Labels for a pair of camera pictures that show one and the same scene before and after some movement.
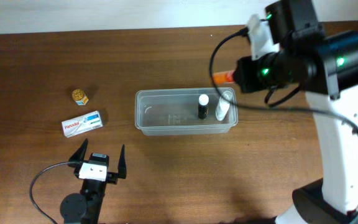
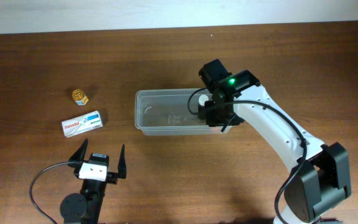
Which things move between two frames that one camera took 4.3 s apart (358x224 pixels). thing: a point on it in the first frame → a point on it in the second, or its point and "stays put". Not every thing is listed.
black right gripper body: x=265 y=72 → x=220 y=116
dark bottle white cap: x=203 y=100 stays put
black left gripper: x=112 y=177 stays put
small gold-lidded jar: x=79 y=96 stays put
